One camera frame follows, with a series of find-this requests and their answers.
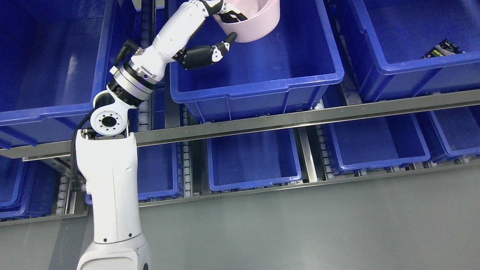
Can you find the blue bin far right lower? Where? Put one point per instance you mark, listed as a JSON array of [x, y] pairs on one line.
[[451, 133]]

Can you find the dark packaged item in bin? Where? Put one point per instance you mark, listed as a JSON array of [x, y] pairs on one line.
[[444, 48]]

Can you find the blue bin top middle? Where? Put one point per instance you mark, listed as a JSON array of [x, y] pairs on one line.
[[286, 71]]

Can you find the blue bin lower middle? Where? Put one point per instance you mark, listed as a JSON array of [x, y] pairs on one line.
[[252, 160]]

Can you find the blue bin far left lower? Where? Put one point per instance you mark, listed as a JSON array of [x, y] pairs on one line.
[[27, 189]]

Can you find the blue bin top left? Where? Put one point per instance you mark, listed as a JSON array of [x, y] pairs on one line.
[[55, 57]]

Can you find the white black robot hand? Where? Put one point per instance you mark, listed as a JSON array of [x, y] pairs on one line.
[[169, 45]]

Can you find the blue bin top right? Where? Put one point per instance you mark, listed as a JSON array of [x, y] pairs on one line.
[[386, 38]]

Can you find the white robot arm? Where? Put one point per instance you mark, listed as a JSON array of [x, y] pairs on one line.
[[119, 243]]

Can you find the steel shelf rail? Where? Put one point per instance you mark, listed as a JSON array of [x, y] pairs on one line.
[[307, 118]]

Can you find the pink bowl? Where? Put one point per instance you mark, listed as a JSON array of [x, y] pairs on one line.
[[252, 19]]

